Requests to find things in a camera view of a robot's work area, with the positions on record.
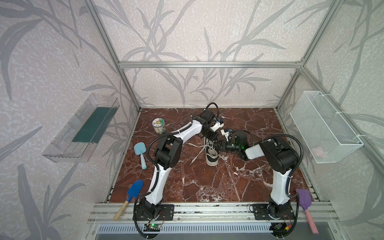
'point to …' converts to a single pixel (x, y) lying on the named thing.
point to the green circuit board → (152, 227)
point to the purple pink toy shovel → (305, 198)
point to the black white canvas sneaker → (212, 151)
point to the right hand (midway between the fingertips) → (212, 141)
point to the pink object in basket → (318, 152)
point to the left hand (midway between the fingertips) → (218, 133)
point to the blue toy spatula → (133, 191)
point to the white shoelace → (203, 146)
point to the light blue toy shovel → (140, 148)
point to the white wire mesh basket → (328, 132)
